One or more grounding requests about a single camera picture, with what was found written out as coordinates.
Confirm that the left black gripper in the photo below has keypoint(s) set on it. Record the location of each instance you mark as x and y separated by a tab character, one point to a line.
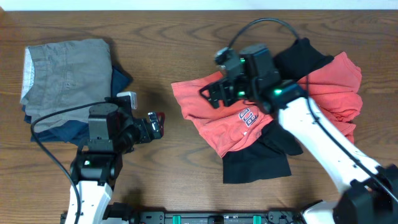
158	130

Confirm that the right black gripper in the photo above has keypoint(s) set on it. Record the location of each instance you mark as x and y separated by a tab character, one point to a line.
218	91

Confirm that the black garment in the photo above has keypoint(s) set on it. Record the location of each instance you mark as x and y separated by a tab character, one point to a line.
266	158

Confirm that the red printed t-shirt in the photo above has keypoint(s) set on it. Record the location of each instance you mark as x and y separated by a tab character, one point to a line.
334	87

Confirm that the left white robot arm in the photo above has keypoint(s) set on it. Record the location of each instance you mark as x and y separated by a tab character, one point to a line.
99	160

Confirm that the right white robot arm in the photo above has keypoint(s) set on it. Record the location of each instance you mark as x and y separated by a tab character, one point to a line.
368	190

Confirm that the navy folded garment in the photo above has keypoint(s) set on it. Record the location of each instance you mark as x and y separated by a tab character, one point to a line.
74	131

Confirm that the grey folded shorts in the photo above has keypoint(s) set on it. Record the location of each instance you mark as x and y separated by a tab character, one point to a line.
60	79

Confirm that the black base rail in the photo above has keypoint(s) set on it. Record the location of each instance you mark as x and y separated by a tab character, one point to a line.
214	217

